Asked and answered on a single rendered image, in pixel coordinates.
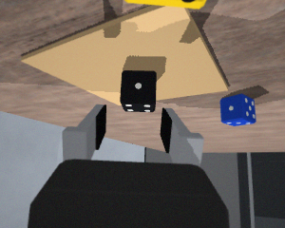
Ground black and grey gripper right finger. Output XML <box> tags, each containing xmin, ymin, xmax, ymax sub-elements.
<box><xmin>161</xmin><ymin>108</ymin><xmax>204</xmax><ymax>167</ymax></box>

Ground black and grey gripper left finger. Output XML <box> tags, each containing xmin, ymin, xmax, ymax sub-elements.
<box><xmin>62</xmin><ymin>104</ymin><xmax>106</xmax><ymax>162</ymax></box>

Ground blue die with white pips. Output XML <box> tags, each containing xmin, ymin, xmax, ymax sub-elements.
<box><xmin>220</xmin><ymin>94</ymin><xmax>256</xmax><ymax>126</ymax></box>

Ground yellow die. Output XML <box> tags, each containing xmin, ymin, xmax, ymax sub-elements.
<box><xmin>125</xmin><ymin>0</ymin><xmax>206</xmax><ymax>9</ymax></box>

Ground black die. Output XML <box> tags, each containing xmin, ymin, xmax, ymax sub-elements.
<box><xmin>120</xmin><ymin>70</ymin><xmax>157</xmax><ymax>112</ymax></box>

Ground tan flat mat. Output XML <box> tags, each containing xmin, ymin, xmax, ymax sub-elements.
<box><xmin>21</xmin><ymin>5</ymin><xmax>228</xmax><ymax>105</ymax></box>

